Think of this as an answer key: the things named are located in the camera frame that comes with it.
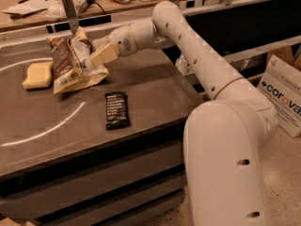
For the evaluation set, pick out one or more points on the brown chip bag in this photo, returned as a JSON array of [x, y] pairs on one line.
[[73, 70]]

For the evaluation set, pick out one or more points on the yellow sponge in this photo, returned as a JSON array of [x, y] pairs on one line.
[[39, 75]]

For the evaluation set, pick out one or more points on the grey metal bracket post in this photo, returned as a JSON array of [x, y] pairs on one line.
[[71, 15]]

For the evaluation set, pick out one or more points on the white papers on desk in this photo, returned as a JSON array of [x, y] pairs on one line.
[[29, 6]]

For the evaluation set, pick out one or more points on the grey drawer cabinet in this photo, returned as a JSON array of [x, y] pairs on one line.
[[93, 177]]

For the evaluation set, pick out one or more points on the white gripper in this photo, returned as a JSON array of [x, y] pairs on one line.
[[122, 40]]

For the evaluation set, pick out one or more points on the white corovan cardboard box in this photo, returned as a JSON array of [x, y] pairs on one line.
[[281, 83]]

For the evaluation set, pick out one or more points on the clear sanitizer bottle left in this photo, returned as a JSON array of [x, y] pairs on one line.
[[181, 65]]

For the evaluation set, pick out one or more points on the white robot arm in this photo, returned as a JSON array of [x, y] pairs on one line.
[[221, 137]]

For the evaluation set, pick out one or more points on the black snack bar wrapper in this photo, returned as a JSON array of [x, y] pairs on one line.
[[117, 115]]

